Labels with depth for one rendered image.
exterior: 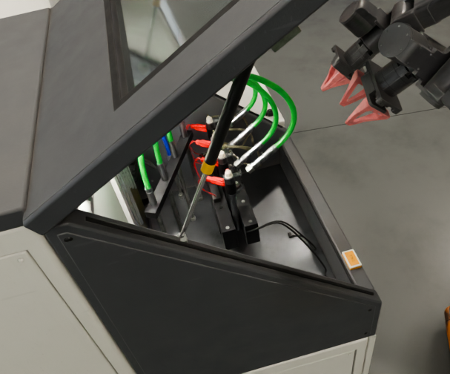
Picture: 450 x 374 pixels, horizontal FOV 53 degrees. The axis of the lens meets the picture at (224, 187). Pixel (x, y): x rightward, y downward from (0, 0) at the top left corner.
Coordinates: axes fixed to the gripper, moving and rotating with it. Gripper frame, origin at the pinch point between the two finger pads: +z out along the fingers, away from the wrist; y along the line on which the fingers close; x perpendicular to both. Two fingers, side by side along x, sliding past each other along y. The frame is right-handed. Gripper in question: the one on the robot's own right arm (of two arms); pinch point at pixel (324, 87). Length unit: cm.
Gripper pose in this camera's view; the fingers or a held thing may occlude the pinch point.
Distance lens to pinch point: 121.5
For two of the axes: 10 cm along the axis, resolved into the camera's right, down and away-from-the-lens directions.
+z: -6.0, 5.5, 5.8
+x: -0.3, 7.1, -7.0
